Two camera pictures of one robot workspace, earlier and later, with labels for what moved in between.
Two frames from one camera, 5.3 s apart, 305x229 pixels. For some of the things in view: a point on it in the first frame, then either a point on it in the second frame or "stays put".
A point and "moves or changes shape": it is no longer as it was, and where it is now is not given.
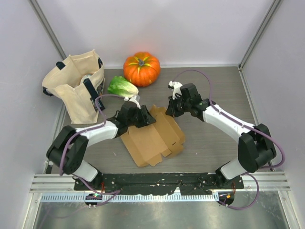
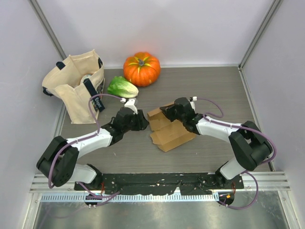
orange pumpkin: (142, 69) stays put
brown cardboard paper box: (147, 145) moves or changes shape
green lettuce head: (120, 86) stays put
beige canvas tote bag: (78, 83) stays put
